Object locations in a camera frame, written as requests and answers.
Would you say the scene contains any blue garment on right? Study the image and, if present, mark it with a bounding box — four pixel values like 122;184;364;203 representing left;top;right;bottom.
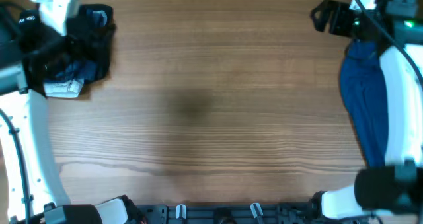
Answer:
339;40;389;167

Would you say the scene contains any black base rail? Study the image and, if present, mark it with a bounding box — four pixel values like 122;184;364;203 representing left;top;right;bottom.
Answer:
138;203;330;224

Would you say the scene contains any black t-shirt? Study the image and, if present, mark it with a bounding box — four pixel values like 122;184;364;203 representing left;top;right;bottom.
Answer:
18;4;116;84

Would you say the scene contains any folded white garment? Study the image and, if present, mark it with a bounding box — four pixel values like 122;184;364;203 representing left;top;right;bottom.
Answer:
44;79;84;98

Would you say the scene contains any folded navy blue garment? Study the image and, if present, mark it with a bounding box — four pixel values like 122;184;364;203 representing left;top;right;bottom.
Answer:
50;4;116;83

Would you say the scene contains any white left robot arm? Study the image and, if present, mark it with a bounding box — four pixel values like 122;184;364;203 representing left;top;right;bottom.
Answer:
1;40;134;223

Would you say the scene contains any folded black garment in stack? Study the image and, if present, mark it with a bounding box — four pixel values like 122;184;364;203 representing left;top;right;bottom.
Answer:
80;4;116;84

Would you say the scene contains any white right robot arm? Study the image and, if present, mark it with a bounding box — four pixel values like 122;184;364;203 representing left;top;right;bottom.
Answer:
310;0;422;220

